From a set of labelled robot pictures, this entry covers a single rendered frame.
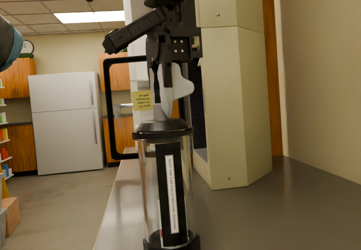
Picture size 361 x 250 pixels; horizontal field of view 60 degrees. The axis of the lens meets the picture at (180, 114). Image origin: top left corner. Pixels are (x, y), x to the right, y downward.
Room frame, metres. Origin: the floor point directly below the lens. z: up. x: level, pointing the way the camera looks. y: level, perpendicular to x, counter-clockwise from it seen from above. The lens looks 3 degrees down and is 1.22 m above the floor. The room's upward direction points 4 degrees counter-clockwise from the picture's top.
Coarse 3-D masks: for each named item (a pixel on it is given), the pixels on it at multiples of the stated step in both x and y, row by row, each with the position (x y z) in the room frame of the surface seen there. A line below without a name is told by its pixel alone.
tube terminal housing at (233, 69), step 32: (224, 0) 0.90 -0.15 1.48; (256, 0) 1.03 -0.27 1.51; (224, 32) 0.90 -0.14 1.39; (256, 32) 1.01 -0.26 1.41; (224, 64) 0.90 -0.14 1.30; (256, 64) 1.00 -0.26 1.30; (224, 96) 0.90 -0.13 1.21; (256, 96) 0.99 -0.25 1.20; (224, 128) 0.90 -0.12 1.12; (256, 128) 0.98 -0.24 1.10; (224, 160) 0.90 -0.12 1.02; (256, 160) 0.96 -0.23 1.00
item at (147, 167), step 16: (144, 144) 0.51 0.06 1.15; (144, 160) 0.51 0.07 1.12; (144, 176) 0.52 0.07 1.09; (144, 192) 0.52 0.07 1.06; (192, 192) 0.53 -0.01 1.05; (144, 208) 0.52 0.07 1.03; (192, 208) 0.53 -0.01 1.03; (144, 224) 0.53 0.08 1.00; (160, 224) 0.50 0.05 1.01; (192, 224) 0.52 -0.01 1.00; (160, 240) 0.50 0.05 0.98; (192, 240) 0.52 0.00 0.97
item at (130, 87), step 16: (128, 64) 1.21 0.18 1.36; (144, 64) 1.20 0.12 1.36; (112, 80) 1.21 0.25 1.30; (128, 80) 1.21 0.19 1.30; (144, 80) 1.21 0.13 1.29; (112, 96) 1.21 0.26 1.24; (128, 96) 1.21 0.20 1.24; (144, 96) 1.21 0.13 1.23; (128, 112) 1.21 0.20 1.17; (144, 112) 1.21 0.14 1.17; (176, 112) 1.20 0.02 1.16; (128, 128) 1.21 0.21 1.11; (128, 144) 1.21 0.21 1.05
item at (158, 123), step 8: (160, 104) 0.53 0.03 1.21; (160, 112) 0.53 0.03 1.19; (152, 120) 0.55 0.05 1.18; (160, 120) 0.53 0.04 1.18; (168, 120) 0.52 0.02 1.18; (176, 120) 0.52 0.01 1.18; (144, 128) 0.51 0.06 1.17; (152, 128) 0.50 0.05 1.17; (160, 128) 0.50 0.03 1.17; (168, 128) 0.50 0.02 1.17; (176, 128) 0.51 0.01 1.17
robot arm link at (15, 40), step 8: (0, 16) 0.74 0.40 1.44; (0, 24) 0.73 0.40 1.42; (8, 24) 0.75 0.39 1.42; (0, 32) 0.72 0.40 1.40; (8, 32) 0.74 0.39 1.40; (16, 32) 0.77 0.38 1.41; (0, 40) 0.72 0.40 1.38; (8, 40) 0.74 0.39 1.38; (16, 40) 0.76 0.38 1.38; (0, 48) 0.72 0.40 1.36; (8, 48) 0.74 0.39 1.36; (16, 48) 0.75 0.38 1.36; (0, 56) 0.72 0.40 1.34; (8, 56) 0.74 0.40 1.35; (16, 56) 0.76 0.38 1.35; (0, 64) 0.74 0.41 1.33; (8, 64) 0.75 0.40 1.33; (0, 72) 0.77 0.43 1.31
